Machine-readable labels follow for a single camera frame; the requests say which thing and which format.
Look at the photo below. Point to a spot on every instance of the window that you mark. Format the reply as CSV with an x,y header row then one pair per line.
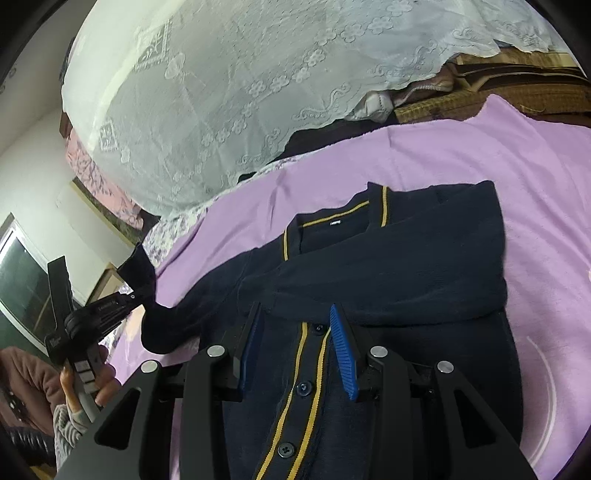
x,y
27,281

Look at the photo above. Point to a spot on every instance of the brown patterned blanket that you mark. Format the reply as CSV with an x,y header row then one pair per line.
x,y
517,92

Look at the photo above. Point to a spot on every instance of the white lace cloth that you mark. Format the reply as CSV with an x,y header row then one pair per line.
x,y
231,83

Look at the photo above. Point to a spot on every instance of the purple fleece blanket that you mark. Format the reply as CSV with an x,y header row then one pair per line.
x,y
461,152

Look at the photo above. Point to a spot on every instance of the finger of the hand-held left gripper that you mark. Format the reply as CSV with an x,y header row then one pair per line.
x,y
125,302

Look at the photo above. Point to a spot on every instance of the person's left hand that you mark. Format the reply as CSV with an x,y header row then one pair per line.
x,y
107,385

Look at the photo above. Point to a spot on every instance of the person's left forearm grey sleeve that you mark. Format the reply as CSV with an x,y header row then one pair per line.
x,y
69,431

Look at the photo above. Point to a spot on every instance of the navy cardigan with yellow trim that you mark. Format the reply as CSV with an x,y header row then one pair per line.
x,y
378,277

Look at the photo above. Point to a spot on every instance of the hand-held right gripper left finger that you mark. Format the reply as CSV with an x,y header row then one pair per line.
x,y
245,355

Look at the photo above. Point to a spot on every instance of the pink floral quilt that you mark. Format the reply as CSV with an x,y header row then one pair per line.
x,y
108,189

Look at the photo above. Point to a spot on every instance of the person's pink clothing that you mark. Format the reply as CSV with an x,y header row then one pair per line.
x,y
25,383

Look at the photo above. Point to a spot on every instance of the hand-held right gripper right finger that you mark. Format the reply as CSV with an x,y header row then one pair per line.
x,y
342,355

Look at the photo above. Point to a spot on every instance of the white and pink garment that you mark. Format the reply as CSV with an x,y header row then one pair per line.
x,y
383,104

